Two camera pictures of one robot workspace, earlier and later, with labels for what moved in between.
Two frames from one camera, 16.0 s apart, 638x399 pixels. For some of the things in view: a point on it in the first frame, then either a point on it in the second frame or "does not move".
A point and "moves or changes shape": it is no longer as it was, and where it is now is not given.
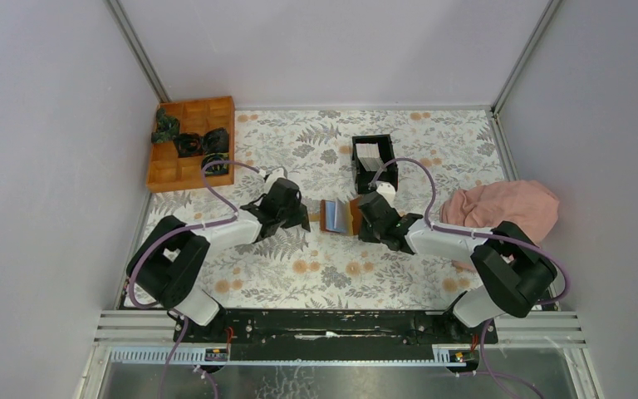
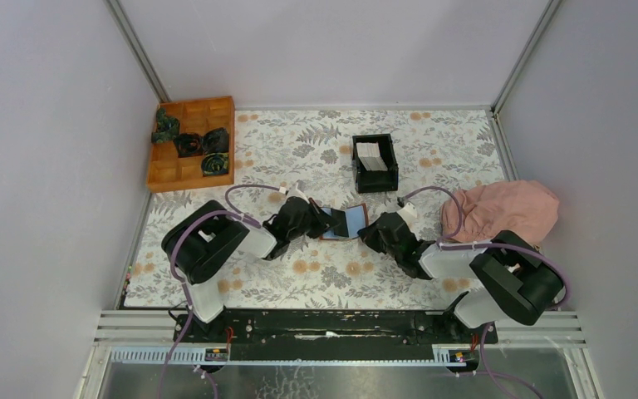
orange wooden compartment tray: (169, 172) does not move
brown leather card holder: (341, 217) moves or changes shape
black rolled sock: (188, 145) does not move
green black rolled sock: (215, 169) does not move
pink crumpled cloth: (531, 205) does not move
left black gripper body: (291, 217) -> (312, 224)
